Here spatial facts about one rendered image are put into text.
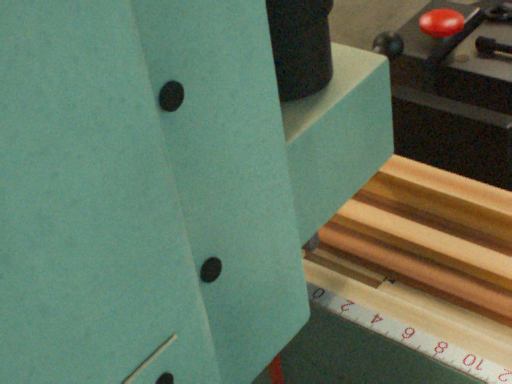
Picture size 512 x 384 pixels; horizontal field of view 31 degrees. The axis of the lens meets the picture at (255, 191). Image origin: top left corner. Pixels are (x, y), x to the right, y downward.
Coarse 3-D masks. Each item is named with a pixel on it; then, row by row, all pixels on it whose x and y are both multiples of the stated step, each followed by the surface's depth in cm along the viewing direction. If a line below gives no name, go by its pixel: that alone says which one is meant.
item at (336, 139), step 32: (352, 64) 52; (384, 64) 52; (320, 96) 50; (352, 96) 50; (384, 96) 53; (288, 128) 48; (320, 128) 48; (352, 128) 51; (384, 128) 54; (288, 160) 47; (320, 160) 49; (352, 160) 52; (384, 160) 55; (320, 192) 50; (352, 192) 53; (320, 224) 51
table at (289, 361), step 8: (280, 352) 59; (288, 352) 59; (280, 360) 60; (288, 360) 59; (296, 360) 58; (304, 360) 58; (264, 368) 62; (288, 368) 59; (296, 368) 59; (304, 368) 58; (312, 368) 58; (320, 368) 57; (264, 376) 62; (288, 376) 60; (296, 376) 59; (304, 376) 59; (312, 376) 58; (320, 376) 57; (328, 376) 57; (336, 376) 56
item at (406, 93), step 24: (408, 96) 62; (432, 96) 61; (408, 120) 62; (432, 120) 61; (456, 120) 60; (480, 120) 59; (504, 120) 58; (408, 144) 64; (432, 144) 62; (456, 144) 61; (480, 144) 60; (504, 144) 58; (456, 168) 62; (480, 168) 61; (504, 168) 60
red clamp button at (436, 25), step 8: (424, 16) 64; (432, 16) 64; (440, 16) 63; (448, 16) 63; (456, 16) 63; (424, 24) 63; (432, 24) 63; (440, 24) 63; (448, 24) 63; (456, 24) 63; (424, 32) 63; (432, 32) 63; (440, 32) 63; (448, 32) 63; (456, 32) 63
